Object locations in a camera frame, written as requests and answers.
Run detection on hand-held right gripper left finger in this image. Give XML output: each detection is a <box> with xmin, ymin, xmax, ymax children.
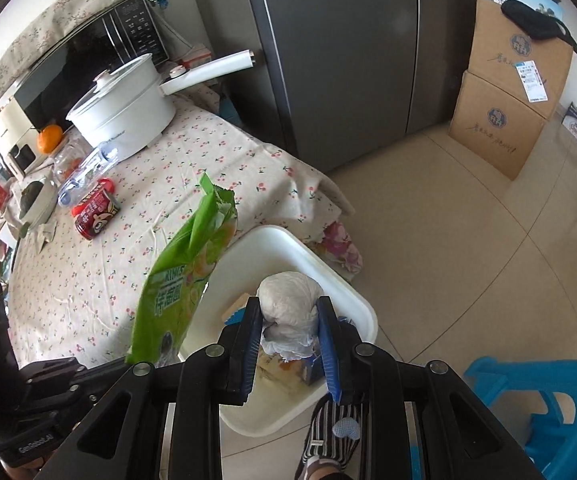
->
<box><xmin>33</xmin><ymin>296</ymin><xmax>264</xmax><ymax>480</ymax></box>

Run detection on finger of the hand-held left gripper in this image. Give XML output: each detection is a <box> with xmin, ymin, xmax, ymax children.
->
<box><xmin>16</xmin><ymin>356</ymin><xmax>136</xmax><ymax>387</ymax></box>

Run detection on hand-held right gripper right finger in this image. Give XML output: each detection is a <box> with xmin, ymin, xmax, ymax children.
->
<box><xmin>317</xmin><ymin>296</ymin><xmax>544</xmax><ymax>480</ymax></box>

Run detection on white tissue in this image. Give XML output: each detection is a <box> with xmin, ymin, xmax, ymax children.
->
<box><xmin>257</xmin><ymin>271</ymin><xmax>325</xmax><ymax>363</ymax></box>

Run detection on green snack bag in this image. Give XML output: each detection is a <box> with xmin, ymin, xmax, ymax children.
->
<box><xmin>125</xmin><ymin>171</ymin><xmax>239</xmax><ymax>367</ymax></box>

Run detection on white plastic bin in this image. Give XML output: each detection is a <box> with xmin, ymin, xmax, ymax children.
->
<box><xmin>178</xmin><ymin>225</ymin><xmax>379</xmax><ymax>437</ymax></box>

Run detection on striped slipper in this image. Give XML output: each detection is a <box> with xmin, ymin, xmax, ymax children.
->
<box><xmin>294</xmin><ymin>394</ymin><xmax>369</xmax><ymax>480</ymax></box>

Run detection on patterned under tablecloth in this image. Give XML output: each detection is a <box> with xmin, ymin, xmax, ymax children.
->
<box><xmin>313</xmin><ymin>220</ymin><xmax>364</xmax><ymax>283</ymax></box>

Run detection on white ceramic bowl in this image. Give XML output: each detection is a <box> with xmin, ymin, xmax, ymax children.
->
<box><xmin>18</xmin><ymin>180</ymin><xmax>60</xmax><ymax>227</ymax></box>

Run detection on red drink can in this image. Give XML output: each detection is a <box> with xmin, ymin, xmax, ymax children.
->
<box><xmin>72</xmin><ymin>177</ymin><xmax>122</xmax><ymax>240</ymax></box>

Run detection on cherry print tablecloth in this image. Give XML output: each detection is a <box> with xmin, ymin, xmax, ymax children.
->
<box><xmin>6</xmin><ymin>85</ymin><xmax>351</xmax><ymax>366</ymax></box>

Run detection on clear plastic bottle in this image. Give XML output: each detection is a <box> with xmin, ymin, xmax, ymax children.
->
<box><xmin>57</xmin><ymin>141</ymin><xmax>119</xmax><ymax>208</ymax></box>

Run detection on blue plastic stool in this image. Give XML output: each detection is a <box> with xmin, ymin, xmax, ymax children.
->
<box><xmin>463</xmin><ymin>356</ymin><xmax>577</xmax><ymax>480</ymax></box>

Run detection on orange tangerine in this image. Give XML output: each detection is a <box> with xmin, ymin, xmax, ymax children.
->
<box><xmin>37</xmin><ymin>124</ymin><xmax>64</xmax><ymax>155</ymax></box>

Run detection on white air fryer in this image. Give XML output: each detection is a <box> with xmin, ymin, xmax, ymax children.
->
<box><xmin>0</xmin><ymin>110</ymin><xmax>46</xmax><ymax>178</ymax></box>

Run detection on white electric pot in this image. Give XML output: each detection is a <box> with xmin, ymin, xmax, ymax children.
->
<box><xmin>66</xmin><ymin>50</ymin><xmax>258</xmax><ymax>161</ymax></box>

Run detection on large cardboard box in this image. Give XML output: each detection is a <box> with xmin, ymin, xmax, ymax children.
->
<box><xmin>448</xmin><ymin>70</ymin><xmax>546</xmax><ymax>182</ymax></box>

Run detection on grey refrigerator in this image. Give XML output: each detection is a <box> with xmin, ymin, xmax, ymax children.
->
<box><xmin>182</xmin><ymin>0</ymin><xmax>484</xmax><ymax>173</ymax></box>

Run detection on black microwave oven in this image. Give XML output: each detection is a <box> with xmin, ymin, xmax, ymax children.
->
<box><xmin>6</xmin><ymin>0</ymin><xmax>169</xmax><ymax>133</ymax></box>

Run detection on small cardboard box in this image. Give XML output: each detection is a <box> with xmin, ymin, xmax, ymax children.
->
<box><xmin>468</xmin><ymin>0</ymin><xmax>574</xmax><ymax>121</ymax></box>

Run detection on black bag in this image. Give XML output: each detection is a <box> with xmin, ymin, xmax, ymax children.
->
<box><xmin>501</xmin><ymin>0</ymin><xmax>577</xmax><ymax>56</ymax></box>

